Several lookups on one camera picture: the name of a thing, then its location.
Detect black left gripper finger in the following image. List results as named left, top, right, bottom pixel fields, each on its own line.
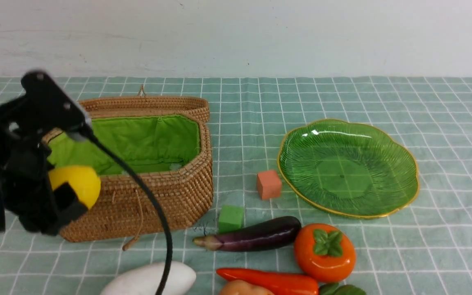
left=50, top=182, right=88, bottom=236

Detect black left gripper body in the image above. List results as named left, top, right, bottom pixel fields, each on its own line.
left=0, top=95, right=62, bottom=235

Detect yellow toy lemon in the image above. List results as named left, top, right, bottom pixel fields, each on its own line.
left=48, top=166, right=101, bottom=209

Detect white toy radish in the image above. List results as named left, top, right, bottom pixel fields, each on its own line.
left=101, top=261, right=196, bottom=295

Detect brown toy potato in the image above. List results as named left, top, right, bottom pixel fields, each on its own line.
left=218, top=280, right=274, bottom=295

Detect purple toy eggplant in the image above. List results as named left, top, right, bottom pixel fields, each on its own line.
left=193, top=216, right=302, bottom=252

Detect red toy carrot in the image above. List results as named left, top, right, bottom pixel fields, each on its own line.
left=216, top=268, right=367, bottom=295

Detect woven wicker basket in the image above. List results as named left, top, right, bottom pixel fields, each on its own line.
left=41, top=113, right=214, bottom=251

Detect green foam cube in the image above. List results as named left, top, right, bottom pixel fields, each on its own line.
left=218, top=205, right=244, bottom=234

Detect orange foam cube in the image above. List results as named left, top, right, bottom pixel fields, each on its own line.
left=256, top=170, right=282, bottom=200

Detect orange toy persimmon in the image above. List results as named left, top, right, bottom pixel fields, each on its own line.
left=294, top=223, right=356, bottom=283

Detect green glass leaf plate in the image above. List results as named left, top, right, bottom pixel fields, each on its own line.
left=277, top=119, right=421, bottom=220

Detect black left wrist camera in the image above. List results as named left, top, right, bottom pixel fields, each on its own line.
left=21, top=69, right=93, bottom=142

